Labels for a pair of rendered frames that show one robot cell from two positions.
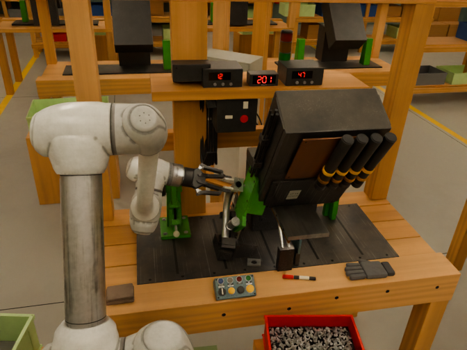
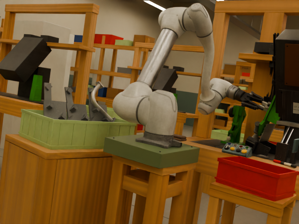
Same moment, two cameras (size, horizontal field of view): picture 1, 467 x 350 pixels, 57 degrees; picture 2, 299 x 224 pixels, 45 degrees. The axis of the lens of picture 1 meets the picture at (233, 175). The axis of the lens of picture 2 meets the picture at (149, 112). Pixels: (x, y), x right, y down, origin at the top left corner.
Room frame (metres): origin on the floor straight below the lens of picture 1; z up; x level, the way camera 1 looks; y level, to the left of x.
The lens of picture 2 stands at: (-0.58, -1.17, 1.21)
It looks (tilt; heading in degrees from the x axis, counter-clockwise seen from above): 4 degrees down; 47
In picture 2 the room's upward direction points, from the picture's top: 8 degrees clockwise
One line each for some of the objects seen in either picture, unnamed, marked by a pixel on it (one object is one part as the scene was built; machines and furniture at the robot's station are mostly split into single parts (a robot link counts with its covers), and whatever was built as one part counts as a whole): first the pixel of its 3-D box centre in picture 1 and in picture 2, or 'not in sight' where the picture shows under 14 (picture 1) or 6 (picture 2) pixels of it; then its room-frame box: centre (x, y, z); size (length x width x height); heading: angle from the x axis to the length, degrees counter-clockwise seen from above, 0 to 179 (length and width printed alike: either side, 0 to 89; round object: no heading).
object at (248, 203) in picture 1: (254, 194); (276, 112); (1.48, -0.08, 1.17); 0.13 x 0.12 x 0.20; 102
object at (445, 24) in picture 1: (436, 24); not in sight; (10.69, -4.60, 0.37); 1.20 x 0.81 x 0.74; 106
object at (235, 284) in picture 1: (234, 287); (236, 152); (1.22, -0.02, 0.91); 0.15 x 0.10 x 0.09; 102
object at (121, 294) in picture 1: (119, 293); (177, 137); (1.16, 0.39, 0.91); 0.10 x 0.08 x 0.03; 104
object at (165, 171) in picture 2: not in sight; (155, 161); (0.76, 0.16, 0.83); 0.32 x 0.32 x 0.04; 11
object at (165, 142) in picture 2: not in sight; (161, 138); (0.76, 0.14, 0.95); 0.22 x 0.18 x 0.06; 112
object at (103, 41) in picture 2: not in sight; (102, 84); (4.26, 5.69, 1.13); 2.48 x 0.54 x 2.27; 104
